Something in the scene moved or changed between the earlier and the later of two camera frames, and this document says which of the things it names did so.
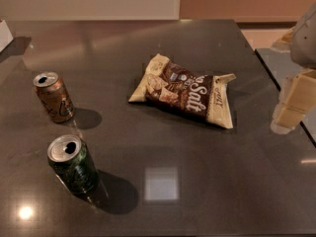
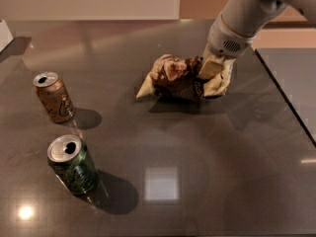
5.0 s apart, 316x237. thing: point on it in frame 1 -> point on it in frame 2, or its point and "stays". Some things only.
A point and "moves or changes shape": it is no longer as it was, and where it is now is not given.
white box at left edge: x=6 y=37 stays
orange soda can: x=54 y=97 stays
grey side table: x=281 y=64 stays
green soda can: x=70 y=158 stays
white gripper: x=304 y=41 -> x=224 y=39
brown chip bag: x=201 y=96 moves or changes shape
